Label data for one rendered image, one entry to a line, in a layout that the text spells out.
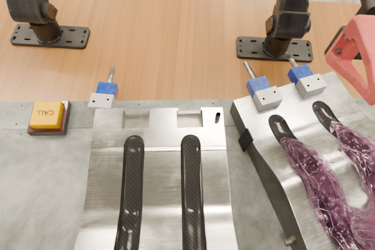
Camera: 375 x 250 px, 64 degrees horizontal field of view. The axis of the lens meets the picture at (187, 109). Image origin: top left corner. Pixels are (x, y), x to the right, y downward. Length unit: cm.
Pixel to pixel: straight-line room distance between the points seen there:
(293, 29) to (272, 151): 28
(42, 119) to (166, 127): 28
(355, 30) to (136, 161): 42
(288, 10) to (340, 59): 38
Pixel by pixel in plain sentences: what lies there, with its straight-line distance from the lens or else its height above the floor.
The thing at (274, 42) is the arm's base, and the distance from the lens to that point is 79.
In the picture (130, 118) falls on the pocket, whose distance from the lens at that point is 65.
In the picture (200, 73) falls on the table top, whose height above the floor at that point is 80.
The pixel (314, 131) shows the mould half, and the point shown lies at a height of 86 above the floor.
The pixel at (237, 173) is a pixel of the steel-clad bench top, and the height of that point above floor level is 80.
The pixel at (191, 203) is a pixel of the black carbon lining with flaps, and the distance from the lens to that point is 57.
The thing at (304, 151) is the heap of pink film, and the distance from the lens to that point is 62.
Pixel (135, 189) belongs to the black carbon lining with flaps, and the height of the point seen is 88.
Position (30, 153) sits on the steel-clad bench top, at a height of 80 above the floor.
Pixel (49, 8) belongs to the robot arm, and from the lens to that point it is 80.
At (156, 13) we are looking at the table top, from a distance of 92.
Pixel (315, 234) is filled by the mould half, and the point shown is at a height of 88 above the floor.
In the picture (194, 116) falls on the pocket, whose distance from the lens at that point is 64.
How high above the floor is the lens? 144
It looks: 62 degrees down
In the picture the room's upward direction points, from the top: 3 degrees clockwise
